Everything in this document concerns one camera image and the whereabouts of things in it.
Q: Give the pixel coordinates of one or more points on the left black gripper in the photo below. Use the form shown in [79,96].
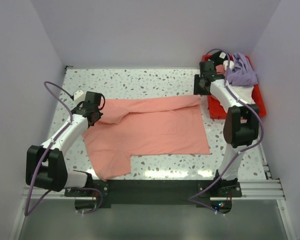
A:
[100,114]

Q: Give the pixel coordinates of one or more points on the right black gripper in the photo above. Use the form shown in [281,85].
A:
[197,90]

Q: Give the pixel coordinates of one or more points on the salmon pink t shirt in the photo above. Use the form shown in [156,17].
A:
[151,126]

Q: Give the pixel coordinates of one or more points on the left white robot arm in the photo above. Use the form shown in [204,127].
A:
[45,163]

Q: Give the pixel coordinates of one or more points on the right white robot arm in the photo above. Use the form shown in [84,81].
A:
[242,121]

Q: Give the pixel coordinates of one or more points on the dusty rose t shirt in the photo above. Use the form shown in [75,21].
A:
[221,69]

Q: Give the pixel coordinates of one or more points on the black t shirt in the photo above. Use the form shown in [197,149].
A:
[218,58]

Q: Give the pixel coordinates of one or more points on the red plastic bin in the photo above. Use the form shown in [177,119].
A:
[261,107]

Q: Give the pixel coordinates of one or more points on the lavender t shirt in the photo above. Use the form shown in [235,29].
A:
[242,73]

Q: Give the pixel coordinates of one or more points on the white t shirt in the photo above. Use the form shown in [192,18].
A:
[243,92]

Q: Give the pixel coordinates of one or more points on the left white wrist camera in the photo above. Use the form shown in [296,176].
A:
[79,96]

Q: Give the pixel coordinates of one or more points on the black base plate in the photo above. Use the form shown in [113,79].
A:
[203,193]

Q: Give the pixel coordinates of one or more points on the aluminium frame rail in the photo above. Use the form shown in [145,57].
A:
[259,190]

